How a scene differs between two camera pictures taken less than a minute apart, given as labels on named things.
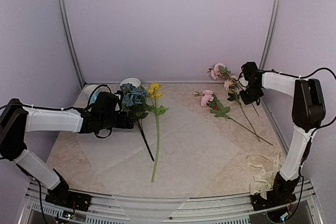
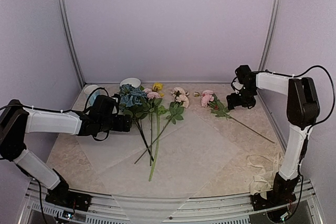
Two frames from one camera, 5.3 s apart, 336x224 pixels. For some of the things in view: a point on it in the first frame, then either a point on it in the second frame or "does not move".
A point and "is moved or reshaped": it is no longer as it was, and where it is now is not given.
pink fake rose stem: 218,71 -> 180,96
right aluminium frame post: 276,12 does not move
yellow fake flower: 153,93 is moved or reshaped
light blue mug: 88,89 does not move
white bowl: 135,82 does not move
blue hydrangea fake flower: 133,97 does not move
